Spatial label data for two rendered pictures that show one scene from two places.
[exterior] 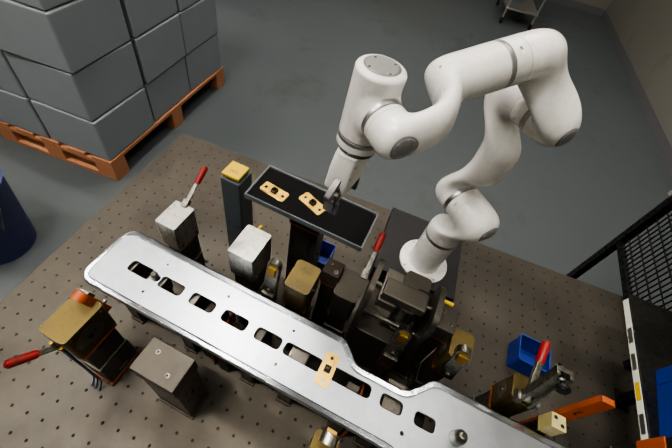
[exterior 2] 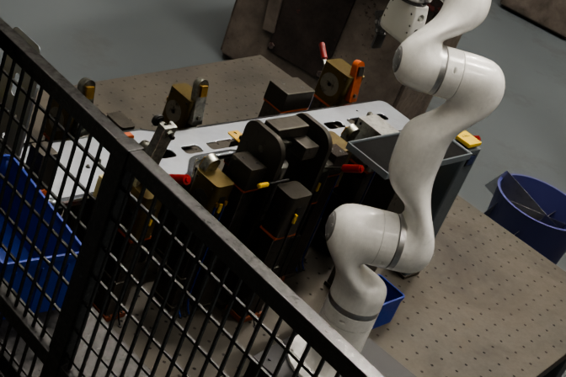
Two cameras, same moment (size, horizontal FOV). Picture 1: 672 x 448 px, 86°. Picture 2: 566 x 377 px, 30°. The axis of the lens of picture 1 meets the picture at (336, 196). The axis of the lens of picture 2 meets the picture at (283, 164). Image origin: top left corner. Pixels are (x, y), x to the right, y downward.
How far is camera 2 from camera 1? 2.64 m
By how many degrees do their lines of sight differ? 82
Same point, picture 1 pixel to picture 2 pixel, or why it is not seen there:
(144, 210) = (477, 234)
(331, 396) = (220, 131)
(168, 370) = (286, 84)
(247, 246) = (376, 122)
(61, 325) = (340, 64)
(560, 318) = not seen: outside the picture
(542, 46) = not seen: outside the picture
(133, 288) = (361, 108)
